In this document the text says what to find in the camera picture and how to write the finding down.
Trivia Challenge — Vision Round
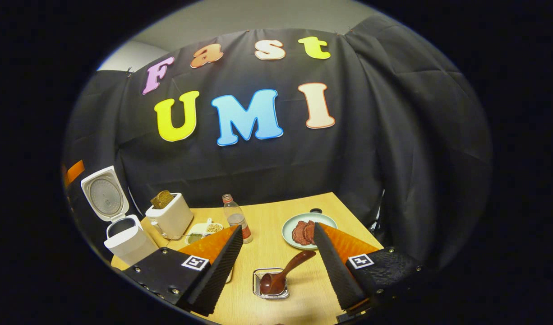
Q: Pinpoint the pale green plate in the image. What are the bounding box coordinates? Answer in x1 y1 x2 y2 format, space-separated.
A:
281 212 338 251

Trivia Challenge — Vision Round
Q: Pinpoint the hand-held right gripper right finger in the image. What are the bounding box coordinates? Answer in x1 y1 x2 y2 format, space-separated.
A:
313 223 428 313

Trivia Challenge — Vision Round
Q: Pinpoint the black backdrop cloth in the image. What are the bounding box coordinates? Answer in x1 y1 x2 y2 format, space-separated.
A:
62 16 493 271

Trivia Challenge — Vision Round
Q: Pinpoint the brown wooden spoon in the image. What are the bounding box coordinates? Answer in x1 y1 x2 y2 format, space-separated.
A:
259 250 317 296

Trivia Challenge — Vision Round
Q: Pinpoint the white divided dish with beans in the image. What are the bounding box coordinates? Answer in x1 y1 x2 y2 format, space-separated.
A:
184 218 225 245

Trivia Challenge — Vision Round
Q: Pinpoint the white rice cooker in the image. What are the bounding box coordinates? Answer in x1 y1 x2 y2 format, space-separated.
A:
80 165 160 267

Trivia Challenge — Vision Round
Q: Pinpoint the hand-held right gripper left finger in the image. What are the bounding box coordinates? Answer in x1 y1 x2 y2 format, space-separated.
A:
122 224 244 316

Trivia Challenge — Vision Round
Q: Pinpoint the clear plastic bottle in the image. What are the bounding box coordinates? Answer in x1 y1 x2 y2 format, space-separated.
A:
221 193 253 245

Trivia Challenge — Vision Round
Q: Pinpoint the white toaster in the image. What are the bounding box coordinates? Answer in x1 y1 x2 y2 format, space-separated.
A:
145 192 194 240

